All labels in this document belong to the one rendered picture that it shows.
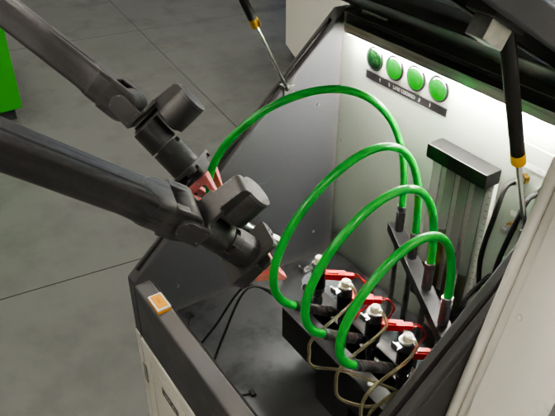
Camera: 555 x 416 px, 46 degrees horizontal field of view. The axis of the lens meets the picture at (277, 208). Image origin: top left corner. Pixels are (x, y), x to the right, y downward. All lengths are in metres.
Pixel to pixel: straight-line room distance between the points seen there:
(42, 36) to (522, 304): 0.88
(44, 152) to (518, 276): 0.63
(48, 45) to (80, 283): 1.89
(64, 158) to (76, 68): 0.38
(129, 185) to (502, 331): 0.55
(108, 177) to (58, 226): 2.52
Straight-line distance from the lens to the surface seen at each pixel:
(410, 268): 1.25
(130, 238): 3.21
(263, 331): 1.48
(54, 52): 1.22
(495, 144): 1.21
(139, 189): 0.90
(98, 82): 1.18
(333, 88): 1.13
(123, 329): 2.74
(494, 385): 1.00
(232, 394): 1.21
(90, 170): 0.87
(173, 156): 1.16
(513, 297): 0.95
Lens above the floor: 1.87
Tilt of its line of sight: 34 degrees down
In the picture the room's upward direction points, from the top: straight up
